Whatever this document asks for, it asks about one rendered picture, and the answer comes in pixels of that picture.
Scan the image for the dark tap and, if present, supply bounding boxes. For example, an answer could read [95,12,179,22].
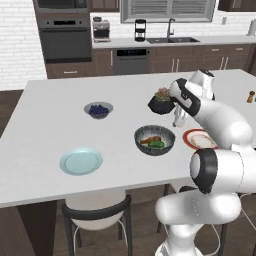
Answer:
[166,17,177,39]

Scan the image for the dark speckled bowl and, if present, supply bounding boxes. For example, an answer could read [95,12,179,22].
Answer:
[133,124,177,157]

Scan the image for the red rimmed white plate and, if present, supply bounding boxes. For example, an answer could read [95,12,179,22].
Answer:
[182,128,221,151]

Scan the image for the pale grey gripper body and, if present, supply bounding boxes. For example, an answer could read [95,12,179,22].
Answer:
[172,105,189,129]

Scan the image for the grey dishwasher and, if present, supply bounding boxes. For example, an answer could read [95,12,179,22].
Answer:
[112,48,151,77]

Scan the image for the dark sink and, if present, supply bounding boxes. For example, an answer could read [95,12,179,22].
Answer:
[145,36,201,45]

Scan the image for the brown chicken drumstick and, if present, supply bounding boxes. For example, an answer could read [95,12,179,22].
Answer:
[139,135,162,145]

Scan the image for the window with blinds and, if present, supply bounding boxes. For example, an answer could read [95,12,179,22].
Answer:
[120,0,217,24]

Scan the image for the built-in microwave oven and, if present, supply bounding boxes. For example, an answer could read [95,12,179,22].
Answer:
[33,0,90,11]

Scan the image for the blue bowl of blueberries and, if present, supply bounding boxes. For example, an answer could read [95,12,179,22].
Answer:
[83,101,115,121]

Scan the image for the black wall oven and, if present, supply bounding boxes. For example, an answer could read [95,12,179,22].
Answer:
[35,15,93,65]

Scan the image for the dark wood wall cupboard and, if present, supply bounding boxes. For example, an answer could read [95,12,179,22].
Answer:
[217,0,256,13]
[89,0,121,13]

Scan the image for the silver coffee machine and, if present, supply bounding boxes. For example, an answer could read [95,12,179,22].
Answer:
[92,16,112,44]

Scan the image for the brown pepper mill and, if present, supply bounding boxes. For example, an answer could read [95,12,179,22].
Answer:
[246,90,256,105]

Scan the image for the dark wood base cupboards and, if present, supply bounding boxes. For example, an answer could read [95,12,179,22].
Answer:
[45,43,256,80]

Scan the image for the light blue plate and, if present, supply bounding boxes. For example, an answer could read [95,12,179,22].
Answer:
[59,147,104,177]

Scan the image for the green broccoli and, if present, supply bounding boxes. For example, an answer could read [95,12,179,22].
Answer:
[147,140,166,150]

